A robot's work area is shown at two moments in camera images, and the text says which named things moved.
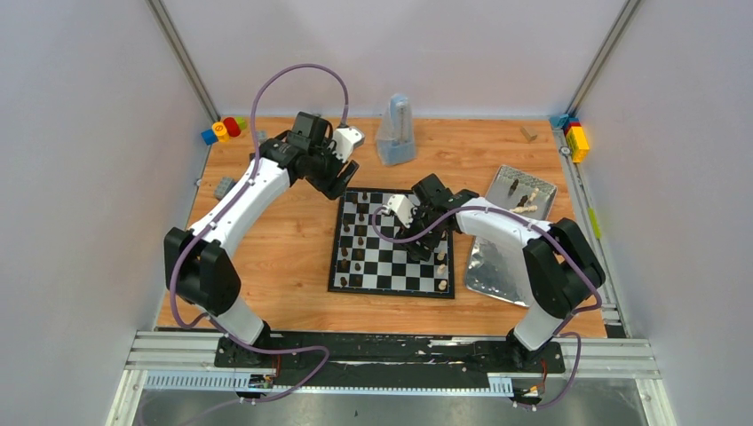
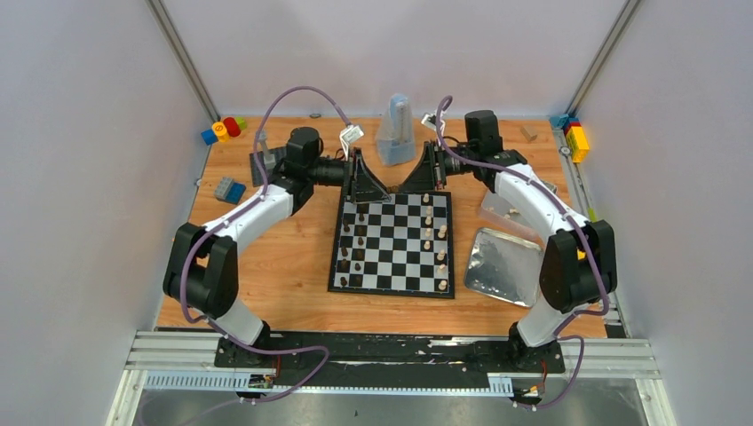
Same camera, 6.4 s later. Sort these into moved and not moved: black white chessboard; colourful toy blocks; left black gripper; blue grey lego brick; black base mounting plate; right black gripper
Moved: right black gripper; left black gripper
Not moved: colourful toy blocks; black base mounting plate; blue grey lego brick; black white chessboard
